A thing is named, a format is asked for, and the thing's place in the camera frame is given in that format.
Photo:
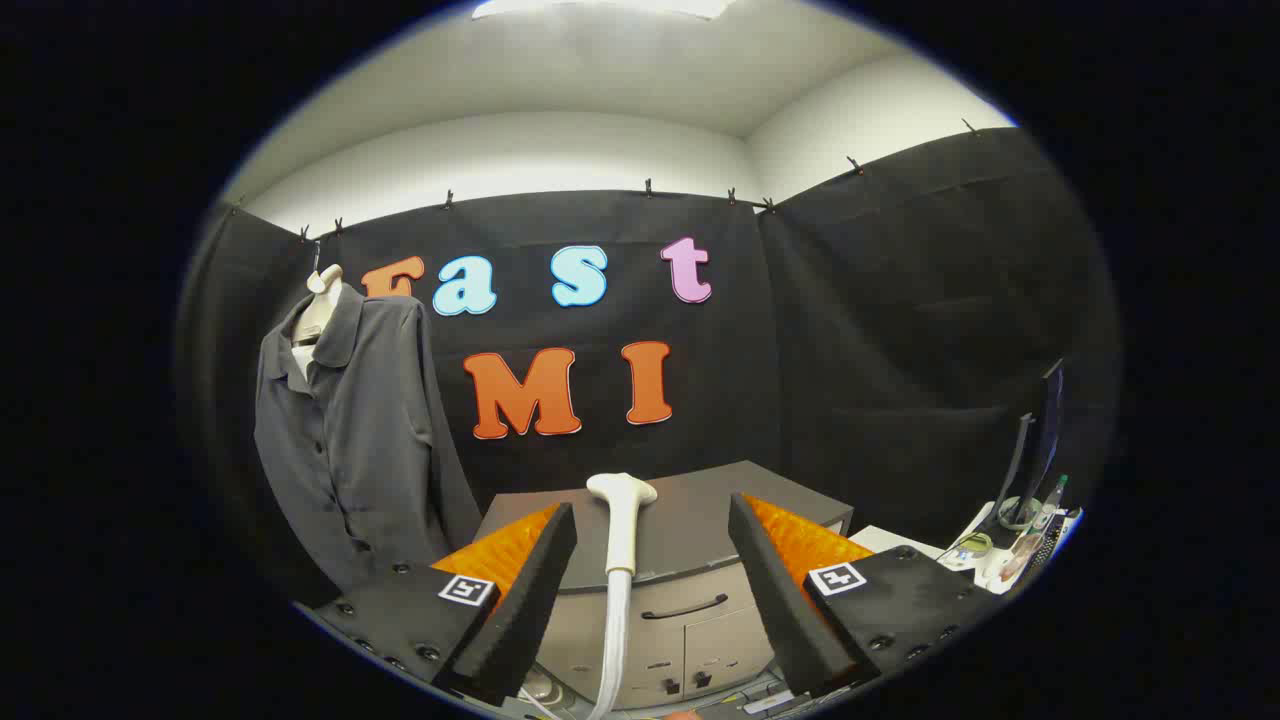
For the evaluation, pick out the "white garment steamer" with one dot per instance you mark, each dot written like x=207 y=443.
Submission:
x=622 y=530

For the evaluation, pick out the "gray cabinet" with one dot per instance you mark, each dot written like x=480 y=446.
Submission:
x=690 y=520

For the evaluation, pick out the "black monitor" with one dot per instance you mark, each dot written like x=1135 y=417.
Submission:
x=1045 y=430

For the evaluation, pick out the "green bottle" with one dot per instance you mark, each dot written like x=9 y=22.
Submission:
x=1050 y=505

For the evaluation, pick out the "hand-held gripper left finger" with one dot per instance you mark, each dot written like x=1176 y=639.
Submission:
x=535 y=590

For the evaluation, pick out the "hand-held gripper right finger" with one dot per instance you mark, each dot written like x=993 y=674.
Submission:
x=775 y=590

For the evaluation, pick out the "cream clothes hanger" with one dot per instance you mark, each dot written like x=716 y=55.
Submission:
x=322 y=300

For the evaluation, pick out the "ceiling light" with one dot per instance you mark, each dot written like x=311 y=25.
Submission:
x=600 y=6

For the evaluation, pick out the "white inner cloth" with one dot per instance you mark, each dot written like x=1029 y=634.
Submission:
x=300 y=357

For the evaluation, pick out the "gray button shirt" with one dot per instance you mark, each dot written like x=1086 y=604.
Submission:
x=370 y=430

